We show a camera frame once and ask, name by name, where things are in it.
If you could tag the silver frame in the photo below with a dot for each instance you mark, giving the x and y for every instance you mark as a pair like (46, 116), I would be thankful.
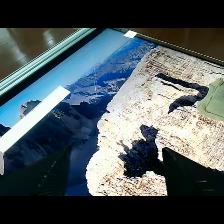
(43, 58)

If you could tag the pale folded garment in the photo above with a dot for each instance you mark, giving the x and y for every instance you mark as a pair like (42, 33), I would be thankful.
(213, 100)

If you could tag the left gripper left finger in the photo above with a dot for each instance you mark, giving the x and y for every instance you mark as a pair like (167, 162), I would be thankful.
(36, 176)

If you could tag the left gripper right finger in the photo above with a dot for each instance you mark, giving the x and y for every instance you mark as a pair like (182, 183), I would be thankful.
(190, 176)

